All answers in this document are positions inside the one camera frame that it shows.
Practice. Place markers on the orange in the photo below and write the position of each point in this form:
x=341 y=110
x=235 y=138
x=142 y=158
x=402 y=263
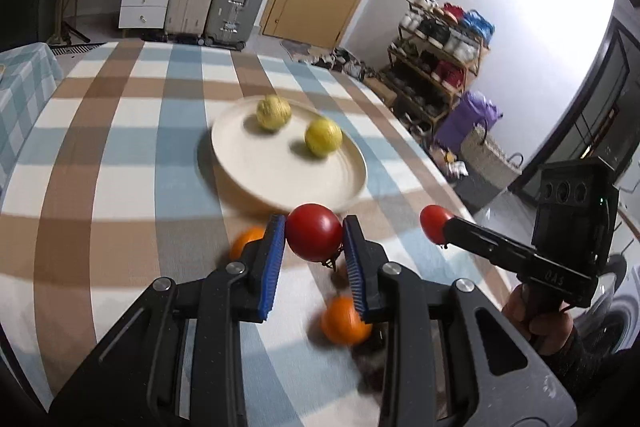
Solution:
x=245 y=242
x=342 y=322

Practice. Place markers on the red tomato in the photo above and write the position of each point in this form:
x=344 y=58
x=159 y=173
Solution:
x=432 y=224
x=312 y=232

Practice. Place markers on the washing machine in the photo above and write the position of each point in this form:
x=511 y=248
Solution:
x=617 y=307

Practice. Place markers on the person's right hand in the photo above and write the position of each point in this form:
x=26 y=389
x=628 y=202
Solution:
x=542 y=327

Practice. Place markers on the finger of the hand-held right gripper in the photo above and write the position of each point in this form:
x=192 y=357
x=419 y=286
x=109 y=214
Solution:
x=480 y=239

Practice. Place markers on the blue checked cloth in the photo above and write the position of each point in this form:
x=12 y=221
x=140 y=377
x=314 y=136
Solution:
x=20 y=107

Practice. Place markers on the purple bag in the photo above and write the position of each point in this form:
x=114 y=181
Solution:
x=465 y=119

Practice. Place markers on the woven basket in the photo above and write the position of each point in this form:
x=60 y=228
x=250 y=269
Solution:
x=490 y=159

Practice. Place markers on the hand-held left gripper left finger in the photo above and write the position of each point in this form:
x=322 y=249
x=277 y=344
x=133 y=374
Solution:
x=270 y=257

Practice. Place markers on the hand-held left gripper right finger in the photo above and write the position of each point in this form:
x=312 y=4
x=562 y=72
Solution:
x=352 y=262

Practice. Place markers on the pile of shoes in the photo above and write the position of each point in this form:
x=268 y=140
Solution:
x=345 y=64

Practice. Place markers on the wooden shoe rack with shoes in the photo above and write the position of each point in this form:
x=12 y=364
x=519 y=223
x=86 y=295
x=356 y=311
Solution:
x=435 y=57

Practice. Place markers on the yellow-green lemon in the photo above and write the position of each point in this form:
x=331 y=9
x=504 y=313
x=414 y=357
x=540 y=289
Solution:
x=272 y=112
x=324 y=137

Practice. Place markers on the grey floor rug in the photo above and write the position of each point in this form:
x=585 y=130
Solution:
x=300 y=49

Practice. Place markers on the person's right forearm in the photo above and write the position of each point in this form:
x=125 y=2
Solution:
x=582 y=367

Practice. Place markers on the small brownish orange fruit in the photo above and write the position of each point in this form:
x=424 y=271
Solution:
x=340 y=276

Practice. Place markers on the cream round plate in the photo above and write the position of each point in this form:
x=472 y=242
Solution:
x=280 y=157

